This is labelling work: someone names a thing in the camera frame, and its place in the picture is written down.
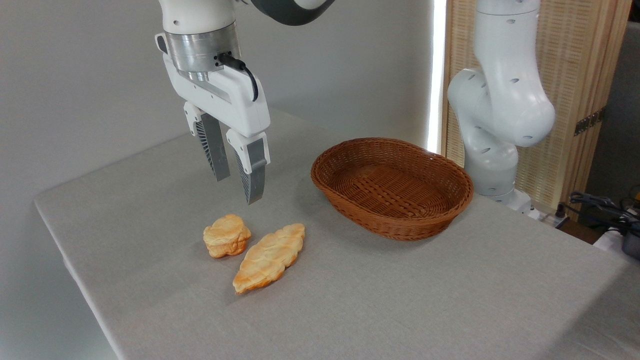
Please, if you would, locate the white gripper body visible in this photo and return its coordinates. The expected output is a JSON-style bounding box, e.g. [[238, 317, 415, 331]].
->
[[155, 33, 271, 139]]

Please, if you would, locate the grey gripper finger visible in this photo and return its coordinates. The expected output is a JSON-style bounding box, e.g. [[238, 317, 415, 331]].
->
[[226, 129, 271, 206], [183, 101, 231, 182]]

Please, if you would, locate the small round puff bread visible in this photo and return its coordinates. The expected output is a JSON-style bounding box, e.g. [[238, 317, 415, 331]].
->
[[203, 214, 252, 259]]

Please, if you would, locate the long leaf-shaped bread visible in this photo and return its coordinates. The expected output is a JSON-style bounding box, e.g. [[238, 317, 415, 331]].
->
[[232, 223, 306, 295]]

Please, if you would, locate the brown wicker oval basket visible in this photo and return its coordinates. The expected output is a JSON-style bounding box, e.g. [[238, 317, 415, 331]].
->
[[310, 137, 475, 242]]

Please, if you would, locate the grey tablecloth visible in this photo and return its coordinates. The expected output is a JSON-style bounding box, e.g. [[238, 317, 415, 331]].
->
[[34, 105, 640, 360]]

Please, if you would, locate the white power strip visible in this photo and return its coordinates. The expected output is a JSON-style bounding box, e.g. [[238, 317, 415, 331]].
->
[[539, 204, 571, 229]]

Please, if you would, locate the dark metal screen hinge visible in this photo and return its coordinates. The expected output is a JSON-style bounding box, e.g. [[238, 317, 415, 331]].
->
[[573, 108, 606, 137]]

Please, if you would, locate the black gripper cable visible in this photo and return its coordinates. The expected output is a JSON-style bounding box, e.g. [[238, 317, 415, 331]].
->
[[217, 52, 260, 103]]

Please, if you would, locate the black cable bundle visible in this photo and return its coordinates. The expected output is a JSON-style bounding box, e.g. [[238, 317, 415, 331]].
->
[[569, 191, 640, 237]]

